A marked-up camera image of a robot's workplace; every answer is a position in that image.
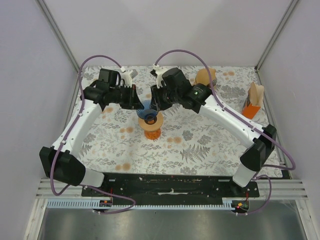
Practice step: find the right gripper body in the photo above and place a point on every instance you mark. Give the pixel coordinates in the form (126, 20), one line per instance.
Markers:
(161, 98)

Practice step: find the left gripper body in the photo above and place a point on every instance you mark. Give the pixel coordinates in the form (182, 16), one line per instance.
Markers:
(125, 97)

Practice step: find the orange glass dripper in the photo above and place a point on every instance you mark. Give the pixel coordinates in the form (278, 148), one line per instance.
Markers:
(153, 135)

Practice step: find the brown paper coffee filter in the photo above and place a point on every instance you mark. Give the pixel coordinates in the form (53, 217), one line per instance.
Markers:
(202, 77)

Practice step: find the orange coffee filter box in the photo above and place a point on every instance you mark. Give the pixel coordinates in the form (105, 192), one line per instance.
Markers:
(254, 100)

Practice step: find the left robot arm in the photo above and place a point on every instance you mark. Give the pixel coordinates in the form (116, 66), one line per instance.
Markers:
(60, 161)

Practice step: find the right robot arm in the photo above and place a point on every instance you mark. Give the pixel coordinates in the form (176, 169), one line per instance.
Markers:
(172, 87)

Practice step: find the floral table mat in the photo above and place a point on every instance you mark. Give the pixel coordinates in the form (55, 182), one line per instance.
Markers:
(189, 144)

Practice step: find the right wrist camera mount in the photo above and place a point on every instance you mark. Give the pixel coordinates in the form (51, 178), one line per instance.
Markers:
(157, 72)

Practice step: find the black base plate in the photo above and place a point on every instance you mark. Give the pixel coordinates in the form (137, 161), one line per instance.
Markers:
(174, 190)

